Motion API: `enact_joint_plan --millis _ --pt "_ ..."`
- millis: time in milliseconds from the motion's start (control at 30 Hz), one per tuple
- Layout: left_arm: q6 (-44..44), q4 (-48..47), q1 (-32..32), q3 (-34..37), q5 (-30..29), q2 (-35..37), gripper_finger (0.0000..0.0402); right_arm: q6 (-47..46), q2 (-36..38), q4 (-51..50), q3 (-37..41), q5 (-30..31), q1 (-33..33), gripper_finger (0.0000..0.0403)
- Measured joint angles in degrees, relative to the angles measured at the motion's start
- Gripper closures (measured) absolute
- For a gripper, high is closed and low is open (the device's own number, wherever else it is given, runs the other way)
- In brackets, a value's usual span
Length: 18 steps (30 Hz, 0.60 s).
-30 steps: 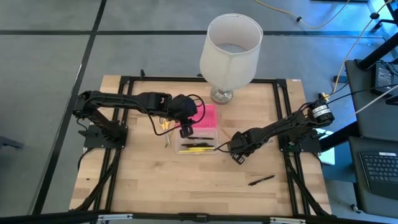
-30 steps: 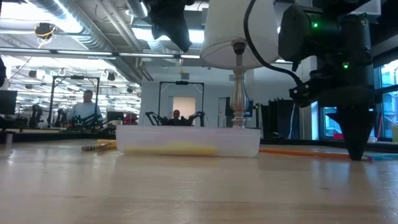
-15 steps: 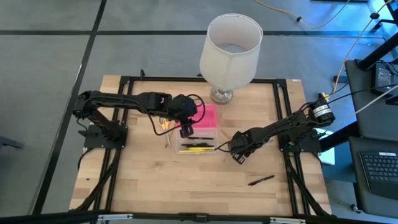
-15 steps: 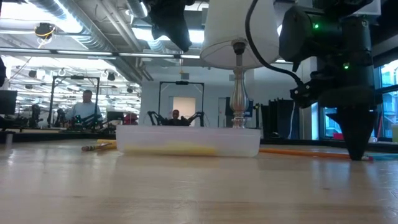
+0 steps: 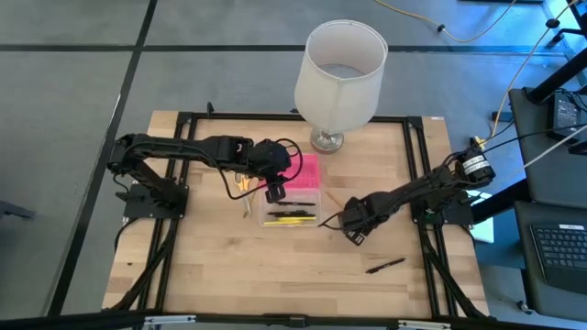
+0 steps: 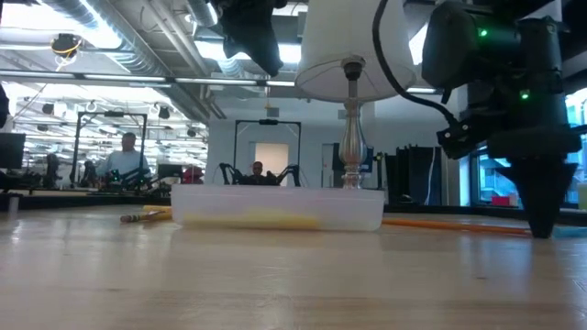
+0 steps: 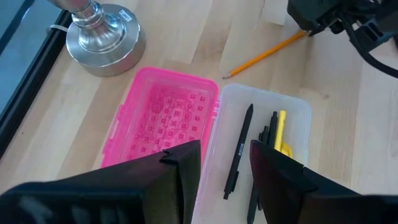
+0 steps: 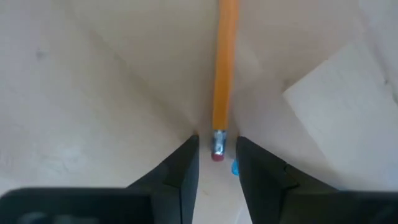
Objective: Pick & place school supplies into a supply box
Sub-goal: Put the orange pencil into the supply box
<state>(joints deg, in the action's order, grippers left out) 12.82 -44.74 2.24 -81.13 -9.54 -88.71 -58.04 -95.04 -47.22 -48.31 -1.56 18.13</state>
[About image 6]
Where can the red office chair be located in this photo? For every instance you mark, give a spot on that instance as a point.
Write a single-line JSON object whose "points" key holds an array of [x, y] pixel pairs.
{"points": [[192, 175]]}

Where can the black robot rig frame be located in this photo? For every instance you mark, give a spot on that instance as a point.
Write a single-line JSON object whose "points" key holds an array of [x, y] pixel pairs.
{"points": [[268, 122], [75, 146]]}

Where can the bright white doorway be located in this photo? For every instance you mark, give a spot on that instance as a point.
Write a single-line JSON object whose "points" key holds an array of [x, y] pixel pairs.
{"points": [[275, 156]]}

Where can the pink storage bin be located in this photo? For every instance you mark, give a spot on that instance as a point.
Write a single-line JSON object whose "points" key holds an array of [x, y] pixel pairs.
{"points": [[500, 201]]}

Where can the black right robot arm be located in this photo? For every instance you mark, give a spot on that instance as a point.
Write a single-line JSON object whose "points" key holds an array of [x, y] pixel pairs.
{"points": [[458, 46]]}

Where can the green container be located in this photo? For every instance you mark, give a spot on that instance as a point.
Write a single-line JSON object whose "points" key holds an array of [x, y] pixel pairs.
{"points": [[583, 197]]}

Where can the plain yellow pencil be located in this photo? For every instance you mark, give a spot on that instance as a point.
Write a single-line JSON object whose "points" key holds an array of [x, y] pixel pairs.
{"points": [[158, 208]]}

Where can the blue marker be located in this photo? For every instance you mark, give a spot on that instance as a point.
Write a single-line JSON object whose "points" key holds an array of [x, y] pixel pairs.
{"points": [[571, 232]]}

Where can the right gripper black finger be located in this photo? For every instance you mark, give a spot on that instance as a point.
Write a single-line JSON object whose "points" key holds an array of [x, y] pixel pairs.
{"points": [[552, 192], [527, 192]]}

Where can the dark wall monitor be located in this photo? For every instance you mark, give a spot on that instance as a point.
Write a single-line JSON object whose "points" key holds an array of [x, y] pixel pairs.
{"points": [[335, 158]]}

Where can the yellow highlighter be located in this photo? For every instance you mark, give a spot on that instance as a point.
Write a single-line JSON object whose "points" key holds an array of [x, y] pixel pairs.
{"points": [[257, 221]]}

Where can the standing person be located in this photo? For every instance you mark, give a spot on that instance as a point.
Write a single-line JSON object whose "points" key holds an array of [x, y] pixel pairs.
{"points": [[124, 160]]}

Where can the black computer monitor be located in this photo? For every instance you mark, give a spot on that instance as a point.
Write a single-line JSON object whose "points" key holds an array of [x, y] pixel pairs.
{"points": [[11, 151]]}

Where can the translucent plastic supply box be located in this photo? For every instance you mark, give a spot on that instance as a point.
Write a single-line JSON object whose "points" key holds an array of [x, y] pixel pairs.
{"points": [[275, 199]]}

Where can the yellow pencil with eraser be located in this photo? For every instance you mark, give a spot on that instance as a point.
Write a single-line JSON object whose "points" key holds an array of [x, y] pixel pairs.
{"points": [[137, 217]]}

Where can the table lamp with white shade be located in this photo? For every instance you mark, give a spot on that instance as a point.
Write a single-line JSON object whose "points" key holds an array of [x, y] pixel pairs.
{"points": [[339, 36]]}

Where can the background black robot arm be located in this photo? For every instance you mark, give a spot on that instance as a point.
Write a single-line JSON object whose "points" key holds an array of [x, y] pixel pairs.
{"points": [[229, 174], [133, 176], [289, 174]]}

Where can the grey table post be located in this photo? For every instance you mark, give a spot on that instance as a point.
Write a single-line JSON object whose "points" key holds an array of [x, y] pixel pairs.
{"points": [[13, 204]]}

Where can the black curtain panel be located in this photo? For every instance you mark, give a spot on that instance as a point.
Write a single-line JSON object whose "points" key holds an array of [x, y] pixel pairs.
{"points": [[413, 179]]}

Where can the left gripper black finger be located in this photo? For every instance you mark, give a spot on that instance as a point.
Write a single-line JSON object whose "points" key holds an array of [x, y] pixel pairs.
{"points": [[233, 47], [270, 57]]}

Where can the seated person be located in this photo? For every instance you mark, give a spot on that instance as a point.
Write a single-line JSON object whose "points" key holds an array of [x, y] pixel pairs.
{"points": [[258, 170]]}

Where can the orange pencil with eraser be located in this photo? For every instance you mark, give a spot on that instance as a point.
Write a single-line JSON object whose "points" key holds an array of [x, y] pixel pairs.
{"points": [[458, 226]]}

